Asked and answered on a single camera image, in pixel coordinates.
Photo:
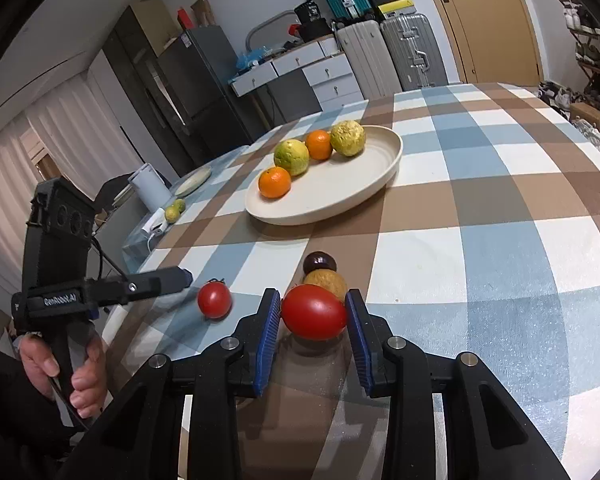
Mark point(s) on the checkered tablecloth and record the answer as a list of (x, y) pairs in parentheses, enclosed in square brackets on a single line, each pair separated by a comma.
[(486, 240)]

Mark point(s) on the white curtain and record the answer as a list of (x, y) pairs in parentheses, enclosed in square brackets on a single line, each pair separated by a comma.
[(78, 130)]

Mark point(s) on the small red tomato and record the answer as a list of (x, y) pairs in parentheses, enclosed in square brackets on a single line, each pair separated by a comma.
[(214, 300)]

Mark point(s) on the brown walnut back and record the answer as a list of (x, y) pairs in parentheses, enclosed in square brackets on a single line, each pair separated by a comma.
[(329, 280)]

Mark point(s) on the wrinkled yellow-green fruit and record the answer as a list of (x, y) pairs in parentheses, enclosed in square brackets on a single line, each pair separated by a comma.
[(348, 138)]

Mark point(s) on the smooth yellow-green fruit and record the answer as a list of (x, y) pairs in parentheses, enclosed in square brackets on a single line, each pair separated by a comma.
[(293, 156)]

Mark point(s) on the person's left hand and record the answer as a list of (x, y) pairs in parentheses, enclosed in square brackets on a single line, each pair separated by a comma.
[(88, 381)]

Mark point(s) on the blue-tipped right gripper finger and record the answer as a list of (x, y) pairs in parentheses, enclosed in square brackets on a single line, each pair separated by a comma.
[(174, 279)]

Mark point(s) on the silver suitcase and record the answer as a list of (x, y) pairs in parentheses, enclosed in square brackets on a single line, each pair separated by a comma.
[(414, 51)]

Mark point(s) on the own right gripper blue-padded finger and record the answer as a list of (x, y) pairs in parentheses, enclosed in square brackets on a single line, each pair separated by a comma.
[(138, 435), (487, 434)]

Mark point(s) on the beige suitcase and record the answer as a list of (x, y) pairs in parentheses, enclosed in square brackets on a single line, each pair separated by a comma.
[(369, 59)]

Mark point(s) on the dark plum near walnut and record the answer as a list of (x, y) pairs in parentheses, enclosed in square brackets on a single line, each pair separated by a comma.
[(318, 261)]

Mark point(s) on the green lime pair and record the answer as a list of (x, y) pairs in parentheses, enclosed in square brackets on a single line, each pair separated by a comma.
[(173, 212)]

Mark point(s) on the orange on plate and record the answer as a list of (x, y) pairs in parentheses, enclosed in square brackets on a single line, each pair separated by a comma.
[(318, 144)]

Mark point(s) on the white drawer desk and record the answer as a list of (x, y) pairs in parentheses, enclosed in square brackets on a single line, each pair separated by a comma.
[(314, 77)]

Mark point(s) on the small side plate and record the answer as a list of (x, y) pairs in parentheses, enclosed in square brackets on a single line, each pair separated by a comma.
[(192, 182)]

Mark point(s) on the cream round plate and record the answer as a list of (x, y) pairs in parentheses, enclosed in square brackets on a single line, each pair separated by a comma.
[(334, 186)]

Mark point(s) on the orange citrus fruit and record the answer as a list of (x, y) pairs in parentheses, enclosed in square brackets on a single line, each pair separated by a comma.
[(274, 183)]

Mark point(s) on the large red tomato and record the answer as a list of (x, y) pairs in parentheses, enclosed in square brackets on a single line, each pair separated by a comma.
[(313, 313)]

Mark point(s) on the wooden door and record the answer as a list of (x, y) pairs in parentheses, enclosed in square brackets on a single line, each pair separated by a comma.
[(492, 40)]

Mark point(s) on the dark grey refrigerator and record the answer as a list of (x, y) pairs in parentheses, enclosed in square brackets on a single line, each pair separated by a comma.
[(198, 66)]

